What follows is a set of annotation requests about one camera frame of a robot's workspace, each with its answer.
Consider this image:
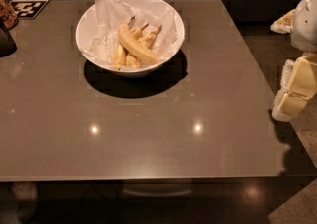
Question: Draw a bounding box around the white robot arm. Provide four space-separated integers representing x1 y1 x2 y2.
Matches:
270 0 317 122

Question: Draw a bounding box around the black white fiducial marker card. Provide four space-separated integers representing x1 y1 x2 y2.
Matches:
10 0 49 19

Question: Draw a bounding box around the yellow banana right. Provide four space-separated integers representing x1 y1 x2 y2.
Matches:
125 25 163 69

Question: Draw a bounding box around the white crumpled paper liner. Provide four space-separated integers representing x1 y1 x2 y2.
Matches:
80 0 181 64

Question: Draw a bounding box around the dark round object left edge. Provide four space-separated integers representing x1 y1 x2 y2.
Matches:
0 18 17 56

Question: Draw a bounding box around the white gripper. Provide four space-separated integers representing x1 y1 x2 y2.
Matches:
270 10 317 122

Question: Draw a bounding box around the brown patterned jar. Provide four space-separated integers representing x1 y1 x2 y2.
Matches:
0 0 17 29

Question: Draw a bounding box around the white ceramic bowl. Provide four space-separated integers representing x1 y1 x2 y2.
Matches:
75 0 186 79

